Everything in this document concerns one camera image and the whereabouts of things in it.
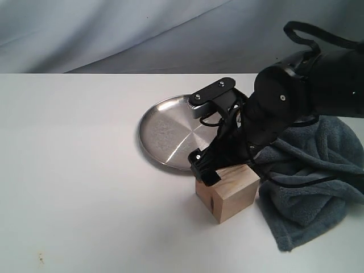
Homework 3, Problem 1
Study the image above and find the light wooden cube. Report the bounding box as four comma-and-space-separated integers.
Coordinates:
195, 165, 260, 224

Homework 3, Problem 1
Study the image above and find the round stainless steel plate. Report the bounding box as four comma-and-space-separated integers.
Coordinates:
138, 95, 217, 173

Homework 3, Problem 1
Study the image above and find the blue-grey fleece towel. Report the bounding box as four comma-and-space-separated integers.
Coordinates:
251, 116, 363, 251

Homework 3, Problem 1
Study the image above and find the white backdrop sheet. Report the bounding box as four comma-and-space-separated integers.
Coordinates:
1, 1, 363, 73

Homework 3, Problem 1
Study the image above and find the black cable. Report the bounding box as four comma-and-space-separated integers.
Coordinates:
198, 20, 364, 188

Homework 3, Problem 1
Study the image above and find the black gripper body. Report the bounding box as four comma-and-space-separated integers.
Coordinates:
204, 113, 282, 171

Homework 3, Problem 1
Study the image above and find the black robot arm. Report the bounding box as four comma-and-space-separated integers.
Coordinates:
188, 49, 363, 186

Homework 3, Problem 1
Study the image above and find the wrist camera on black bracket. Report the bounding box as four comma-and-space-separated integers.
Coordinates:
188, 77, 247, 119

